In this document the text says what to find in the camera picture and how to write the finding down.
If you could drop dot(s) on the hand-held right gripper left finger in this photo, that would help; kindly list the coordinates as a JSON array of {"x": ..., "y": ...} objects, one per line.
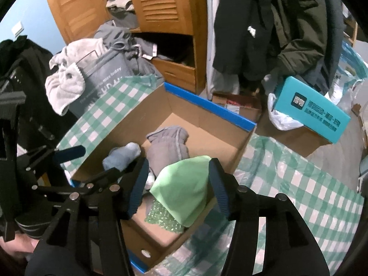
[{"x": 138, "y": 187}]

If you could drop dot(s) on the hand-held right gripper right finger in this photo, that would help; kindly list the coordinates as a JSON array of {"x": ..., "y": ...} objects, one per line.
[{"x": 218, "y": 187}]

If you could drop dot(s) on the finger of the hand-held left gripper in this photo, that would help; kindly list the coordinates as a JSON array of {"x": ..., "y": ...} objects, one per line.
[
  {"x": 70, "y": 152},
  {"x": 86, "y": 188}
]

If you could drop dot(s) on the white socks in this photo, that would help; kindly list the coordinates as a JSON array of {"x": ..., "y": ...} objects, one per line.
[{"x": 150, "y": 181}]

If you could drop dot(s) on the grey sock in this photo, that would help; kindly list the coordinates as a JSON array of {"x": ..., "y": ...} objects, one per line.
[{"x": 120, "y": 155}]

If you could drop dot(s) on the green bubble wrap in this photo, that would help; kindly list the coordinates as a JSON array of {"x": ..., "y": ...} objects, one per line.
[{"x": 161, "y": 218}]

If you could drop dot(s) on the green and white sock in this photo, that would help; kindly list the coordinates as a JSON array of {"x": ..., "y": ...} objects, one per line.
[{"x": 178, "y": 187}]

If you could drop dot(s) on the blue-rimmed cardboard box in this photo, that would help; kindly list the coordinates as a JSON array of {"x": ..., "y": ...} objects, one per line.
[{"x": 201, "y": 126}]

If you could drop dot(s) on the person's left hand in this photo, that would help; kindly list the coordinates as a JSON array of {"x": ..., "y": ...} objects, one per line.
[{"x": 17, "y": 247}]

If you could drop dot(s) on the grey folded cloth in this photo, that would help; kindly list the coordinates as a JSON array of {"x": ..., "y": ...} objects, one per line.
[{"x": 166, "y": 149}]

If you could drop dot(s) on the white towel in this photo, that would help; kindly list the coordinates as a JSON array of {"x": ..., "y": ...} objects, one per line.
[{"x": 66, "y": 86}]

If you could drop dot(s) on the green checkered tablecloth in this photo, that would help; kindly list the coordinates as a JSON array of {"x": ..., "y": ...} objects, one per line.
[{"x": 287, "y": 184}]

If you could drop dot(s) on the grey laundry bag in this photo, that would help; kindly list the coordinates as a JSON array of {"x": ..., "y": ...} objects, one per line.
[{"x": 103, "y": 80}]

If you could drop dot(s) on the small brown cardboard box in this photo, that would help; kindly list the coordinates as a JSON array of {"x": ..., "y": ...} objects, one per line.
[{"x": 238, "y": 103}]

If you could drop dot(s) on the white plastic bag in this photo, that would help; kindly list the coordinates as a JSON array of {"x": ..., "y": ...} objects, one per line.
[{"x": 283, "y": 120}]

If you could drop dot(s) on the white hanging garment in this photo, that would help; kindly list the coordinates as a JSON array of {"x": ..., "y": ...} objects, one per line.
[{"x": 221, "y": 80}]

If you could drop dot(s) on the teal box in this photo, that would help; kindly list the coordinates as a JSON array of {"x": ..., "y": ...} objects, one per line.
[{"x": 310, "y": 106}]

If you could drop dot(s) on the grey hoodie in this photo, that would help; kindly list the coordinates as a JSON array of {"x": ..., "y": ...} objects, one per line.
[{"x": 115, "y": 37}]

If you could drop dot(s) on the grey folded clothes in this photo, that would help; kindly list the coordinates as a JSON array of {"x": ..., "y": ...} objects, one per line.
[{"x": 120, "y": 11}]

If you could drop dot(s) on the wooden wardrobe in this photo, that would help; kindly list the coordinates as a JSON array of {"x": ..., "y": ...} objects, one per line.
[{"x": 161, "y": 5}]

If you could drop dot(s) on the clear blue storage bag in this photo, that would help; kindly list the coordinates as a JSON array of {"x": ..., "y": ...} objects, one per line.
[{"x": 350, "y": 63}]

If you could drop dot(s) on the olive green jacket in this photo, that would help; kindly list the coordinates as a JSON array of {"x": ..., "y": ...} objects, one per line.
[{"x": 304, "y": 20}]

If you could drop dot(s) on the dark navy jacket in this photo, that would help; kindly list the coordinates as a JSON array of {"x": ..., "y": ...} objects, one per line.
[{"x": 335, "y": 34}]

